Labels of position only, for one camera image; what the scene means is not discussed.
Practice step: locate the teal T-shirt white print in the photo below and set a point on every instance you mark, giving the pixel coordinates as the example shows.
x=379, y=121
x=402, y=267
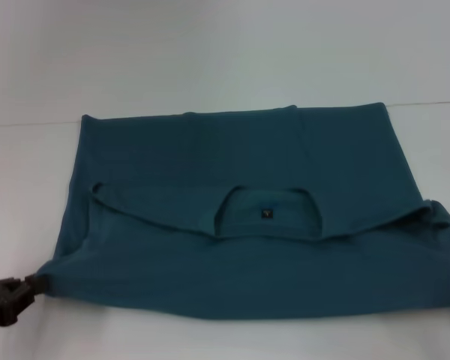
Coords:
x=247, y=225

